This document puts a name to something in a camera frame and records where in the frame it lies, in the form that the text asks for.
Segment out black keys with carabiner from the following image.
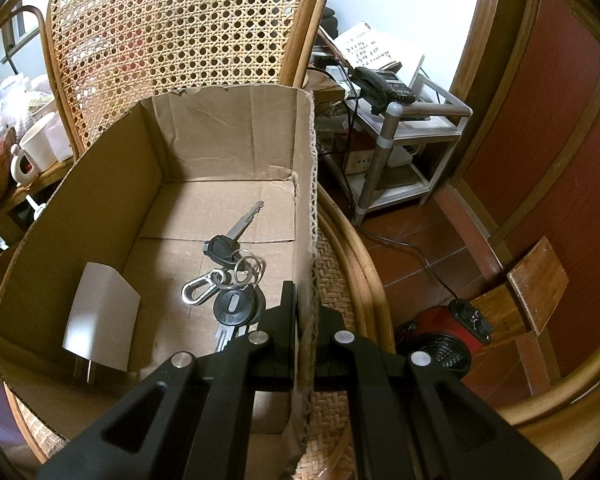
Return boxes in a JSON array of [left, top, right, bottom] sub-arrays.
[[181, 200, 266, 352]]

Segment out white wall charger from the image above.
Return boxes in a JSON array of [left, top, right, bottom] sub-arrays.
[[62, 262, 140, 385]]

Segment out brown cardboard box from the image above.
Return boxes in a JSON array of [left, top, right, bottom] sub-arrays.
[[0, 84, 318, 479]]

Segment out red black fan heater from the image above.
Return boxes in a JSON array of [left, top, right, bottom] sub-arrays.
[[394, 299, 493, 379]]

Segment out small wooden stool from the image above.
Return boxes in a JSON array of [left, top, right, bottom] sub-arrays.
[[471, 236, 569, 347]]

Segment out grey metal side shelf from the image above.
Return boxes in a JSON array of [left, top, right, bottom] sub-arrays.
[[340, 72, 472, 226]]

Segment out wooden side table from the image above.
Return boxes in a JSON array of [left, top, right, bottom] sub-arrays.
[[0, 159, 73, 245]]

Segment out white tissue box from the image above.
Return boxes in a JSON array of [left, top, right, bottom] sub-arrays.
[[43, 112, 73, 162]]

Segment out cream ceramic mug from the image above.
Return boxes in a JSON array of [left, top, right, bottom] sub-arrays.
[[10, 113, 57, 186]]

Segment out black desk telephone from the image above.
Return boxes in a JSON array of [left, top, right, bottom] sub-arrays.
[[352, 66, 417, 115]]

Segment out clear plastic bag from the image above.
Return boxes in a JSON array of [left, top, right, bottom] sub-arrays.
[[0, 74, 54, 154]]

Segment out handwritten paper notebook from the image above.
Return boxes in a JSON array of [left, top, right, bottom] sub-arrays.
[[334, 21, 402, 70]]

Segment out rattan cane armchair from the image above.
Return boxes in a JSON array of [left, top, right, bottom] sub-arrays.
[[0, 0, 600, 480]]

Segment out black floor power cable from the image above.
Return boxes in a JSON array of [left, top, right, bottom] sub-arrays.
[[354, 224, 462, 302]]

